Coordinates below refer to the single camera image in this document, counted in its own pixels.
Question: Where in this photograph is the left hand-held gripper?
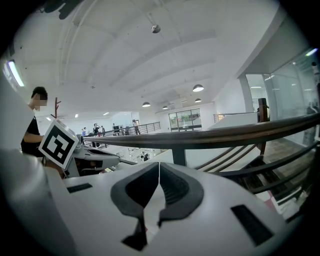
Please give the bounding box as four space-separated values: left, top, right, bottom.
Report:
38 118 121 179

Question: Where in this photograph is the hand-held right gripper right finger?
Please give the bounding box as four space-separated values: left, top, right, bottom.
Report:
146 161 288 256

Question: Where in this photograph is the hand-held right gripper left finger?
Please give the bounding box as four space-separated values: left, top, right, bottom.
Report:
62 161 161 256

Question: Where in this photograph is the person's left forearm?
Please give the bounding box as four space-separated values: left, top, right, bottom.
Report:
43 157 65 180

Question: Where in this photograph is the brown wooden coat stand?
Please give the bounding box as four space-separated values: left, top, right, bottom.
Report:
50 97 62 120

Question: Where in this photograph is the dark curved railing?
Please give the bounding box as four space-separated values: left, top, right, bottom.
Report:
82 113 320 221

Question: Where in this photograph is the dark framed glass door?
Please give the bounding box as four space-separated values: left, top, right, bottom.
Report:
168 108 202 133

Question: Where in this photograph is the ceiling tube light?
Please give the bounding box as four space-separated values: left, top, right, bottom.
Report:
6 59 25 88

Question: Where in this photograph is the brown wooden post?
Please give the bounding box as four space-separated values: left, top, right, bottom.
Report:
257 97 270 123

